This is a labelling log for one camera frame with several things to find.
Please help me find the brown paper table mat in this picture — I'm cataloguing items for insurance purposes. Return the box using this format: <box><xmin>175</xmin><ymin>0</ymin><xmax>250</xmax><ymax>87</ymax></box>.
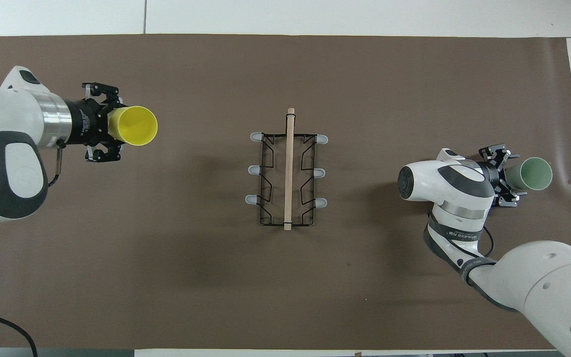
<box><xmin>0</xmin><ymin>33</ymin><xmax>571</xmax><ymax>351</ymax></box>

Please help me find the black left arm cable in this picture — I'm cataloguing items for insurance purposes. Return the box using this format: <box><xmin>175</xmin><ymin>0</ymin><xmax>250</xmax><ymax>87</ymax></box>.
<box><xmin>47</xmin><ymin>140</ymin><xmax>64</xmax><ymax>188</ymax></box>

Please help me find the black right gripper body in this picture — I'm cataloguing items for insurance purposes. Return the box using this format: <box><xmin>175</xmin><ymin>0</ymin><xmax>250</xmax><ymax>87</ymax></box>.
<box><xmin>482</xmin><ymin>159</ymin><xmax>510</xmax><ymax>200</ymax></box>

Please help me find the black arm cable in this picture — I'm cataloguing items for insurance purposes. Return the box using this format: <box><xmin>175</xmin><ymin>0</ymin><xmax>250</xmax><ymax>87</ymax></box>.
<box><xmin>427</xmin><ymin>211</ymin><xmax>495</xmax><ymax>258</ymax></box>
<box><xmin>47</xmin><ymin>140</ymin><xmax>64</xmax><ymax>188</ymax></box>

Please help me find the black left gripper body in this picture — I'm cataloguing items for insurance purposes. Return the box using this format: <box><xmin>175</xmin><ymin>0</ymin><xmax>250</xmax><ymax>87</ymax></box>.
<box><xmin>64</xmin><ymin>96</ymin><xmax>114</xmax><ymax>147</ymax></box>

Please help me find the yellow plastic cup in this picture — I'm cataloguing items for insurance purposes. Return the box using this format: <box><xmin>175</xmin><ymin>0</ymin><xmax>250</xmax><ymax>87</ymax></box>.
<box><xmin>107</xmin><ymin>105</ymin><xmax>159</xmax><ymax>147</ymax></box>

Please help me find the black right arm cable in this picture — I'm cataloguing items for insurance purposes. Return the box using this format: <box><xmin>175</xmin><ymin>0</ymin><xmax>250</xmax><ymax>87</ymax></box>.
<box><xmin>427</xmin><ymin>211</ymin><xmax>495</xmax><ymax>258</ymax></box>

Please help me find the pale green plastic cup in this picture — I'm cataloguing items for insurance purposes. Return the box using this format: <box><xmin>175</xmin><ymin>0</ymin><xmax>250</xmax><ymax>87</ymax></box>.
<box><xmin>506</xmin><ymin>156</ymin><xmax>554</xmax><ymax>192</ymax></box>

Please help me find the black wire cup rack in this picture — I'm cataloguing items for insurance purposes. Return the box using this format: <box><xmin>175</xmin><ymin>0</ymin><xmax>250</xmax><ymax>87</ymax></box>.
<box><xmin>244</xmin><ymin>107</ymin><xmax>329</xmax><ymax>232</ymax></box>

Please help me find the black loose floor cable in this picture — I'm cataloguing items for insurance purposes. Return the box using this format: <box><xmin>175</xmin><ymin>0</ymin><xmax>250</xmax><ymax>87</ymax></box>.
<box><xmin>0</xmin><ymin>309</ymin><xmax>39</xmax><ymax>357</ymax></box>

